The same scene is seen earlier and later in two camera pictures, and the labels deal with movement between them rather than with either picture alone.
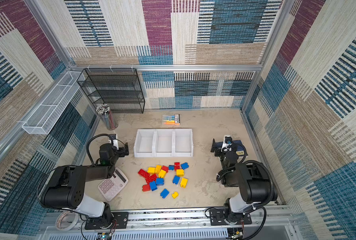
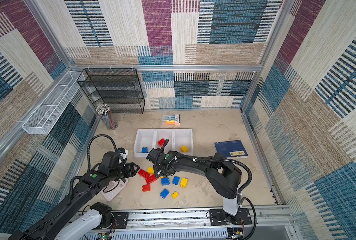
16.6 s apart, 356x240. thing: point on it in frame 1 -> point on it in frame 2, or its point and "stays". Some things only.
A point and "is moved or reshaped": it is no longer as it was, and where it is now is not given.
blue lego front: (164, 193) stays
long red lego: (151, 178) stays
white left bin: (145, 144) stays
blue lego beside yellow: (176, 179) stays
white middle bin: (164, 143) stays
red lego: (177, 166) is moved or reshaped
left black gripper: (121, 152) -> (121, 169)
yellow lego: (180, 172) -> (184, 149)
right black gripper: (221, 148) -> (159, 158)
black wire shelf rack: (117, 88) stays
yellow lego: (151, 170) stays
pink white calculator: (112, 186) stays
